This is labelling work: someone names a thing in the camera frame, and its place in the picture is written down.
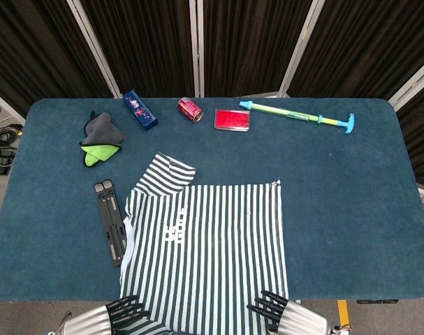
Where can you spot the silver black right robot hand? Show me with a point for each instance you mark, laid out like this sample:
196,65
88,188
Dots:
302,319

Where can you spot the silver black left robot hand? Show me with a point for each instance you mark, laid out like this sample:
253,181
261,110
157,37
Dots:
89,322

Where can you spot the green white striped T-shirt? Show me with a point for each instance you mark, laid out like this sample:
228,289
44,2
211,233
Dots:
204,244

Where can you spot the yellow floor tape strip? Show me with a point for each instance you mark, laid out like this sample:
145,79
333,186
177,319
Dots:
343,312

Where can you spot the black folding laptop stand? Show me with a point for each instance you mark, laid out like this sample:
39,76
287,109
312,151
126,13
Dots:
108,216

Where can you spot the green grey microfiber cloth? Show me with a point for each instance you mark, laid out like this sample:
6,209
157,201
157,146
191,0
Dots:
101,130

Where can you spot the green blue toy water pump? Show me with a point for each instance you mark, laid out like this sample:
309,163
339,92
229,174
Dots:
285,113

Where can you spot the red ink pad case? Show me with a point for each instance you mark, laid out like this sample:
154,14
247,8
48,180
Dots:
232,120

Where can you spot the dark brown pleated curtain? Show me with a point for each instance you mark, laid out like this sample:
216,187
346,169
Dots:
421,139
145,45
40,45
250,45
365,42

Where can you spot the dark blue rectangular box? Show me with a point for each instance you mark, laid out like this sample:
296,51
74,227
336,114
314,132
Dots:
140,110

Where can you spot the red soda can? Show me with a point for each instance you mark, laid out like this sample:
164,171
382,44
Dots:
187,106

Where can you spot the black table edge bracket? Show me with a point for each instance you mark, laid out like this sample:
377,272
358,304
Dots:
376,301

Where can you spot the white partition frame post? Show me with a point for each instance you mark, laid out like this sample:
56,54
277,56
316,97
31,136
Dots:
94,49
301,49
410,87
194,49
5,104

